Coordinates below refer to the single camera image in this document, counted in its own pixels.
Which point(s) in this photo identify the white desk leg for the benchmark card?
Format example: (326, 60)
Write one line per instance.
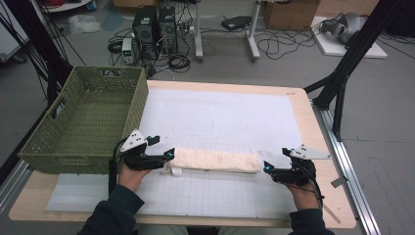
(253, 36)
(198, 32)

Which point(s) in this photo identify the clear plastic bag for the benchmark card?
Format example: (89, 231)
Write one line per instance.
(84, 23)

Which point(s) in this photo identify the cream cartoon print cloth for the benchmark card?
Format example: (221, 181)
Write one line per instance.
(215, 160)

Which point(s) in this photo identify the person's left hand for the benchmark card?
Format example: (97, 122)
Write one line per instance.
(132, 178)

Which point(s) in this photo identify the grey headset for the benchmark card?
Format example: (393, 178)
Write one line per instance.
(345, 27)

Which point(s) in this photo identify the grey tape piece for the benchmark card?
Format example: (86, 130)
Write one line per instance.
(339, 181)

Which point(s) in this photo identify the large black computer tower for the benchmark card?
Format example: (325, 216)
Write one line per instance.
(145, 31)

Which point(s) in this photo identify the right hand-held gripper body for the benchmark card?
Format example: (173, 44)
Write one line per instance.
(298, 173)

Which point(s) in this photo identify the small white power supply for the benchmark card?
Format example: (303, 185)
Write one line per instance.
(127, 50)

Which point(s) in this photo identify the slim black computer tower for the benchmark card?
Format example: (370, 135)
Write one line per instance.
(168, 29)

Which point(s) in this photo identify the green woven basket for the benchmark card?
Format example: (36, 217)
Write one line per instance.
(91, 114)

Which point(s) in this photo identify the aluminium rail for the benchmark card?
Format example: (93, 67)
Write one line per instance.
(11, 186)
(350, 182)

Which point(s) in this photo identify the thin wooden stick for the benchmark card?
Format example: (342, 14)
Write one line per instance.
(332, 213)

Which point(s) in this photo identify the large cardboard box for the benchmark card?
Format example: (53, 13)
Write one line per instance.
(290, 14)

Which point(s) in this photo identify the flat black device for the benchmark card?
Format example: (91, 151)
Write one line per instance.
(235, 23)

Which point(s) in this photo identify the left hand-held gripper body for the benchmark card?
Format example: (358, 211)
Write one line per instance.
(138, 156)

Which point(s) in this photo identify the white floor board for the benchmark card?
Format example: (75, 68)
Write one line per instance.
(332, 49)

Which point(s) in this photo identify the person's right hand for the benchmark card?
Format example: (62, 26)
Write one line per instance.
(305, 197)

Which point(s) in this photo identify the white grid mat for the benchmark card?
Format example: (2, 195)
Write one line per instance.
(221, 114)

